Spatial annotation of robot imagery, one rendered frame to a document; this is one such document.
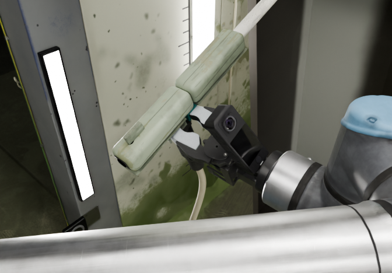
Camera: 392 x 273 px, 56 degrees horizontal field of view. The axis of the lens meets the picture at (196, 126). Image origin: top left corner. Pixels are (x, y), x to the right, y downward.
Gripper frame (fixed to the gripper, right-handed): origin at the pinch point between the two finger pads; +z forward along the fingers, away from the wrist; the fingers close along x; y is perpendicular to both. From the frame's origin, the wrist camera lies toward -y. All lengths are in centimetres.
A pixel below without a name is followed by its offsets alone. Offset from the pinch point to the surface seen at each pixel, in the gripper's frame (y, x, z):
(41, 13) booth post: 6, 11, 61
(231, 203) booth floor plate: 159, 29, 37
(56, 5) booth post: 7, 16, 61
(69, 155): 50, -12, 58
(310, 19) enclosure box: 37, 66, 8
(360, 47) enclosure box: 41, 65, -9
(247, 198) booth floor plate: 163, 38, 32
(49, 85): 24, -1, 59
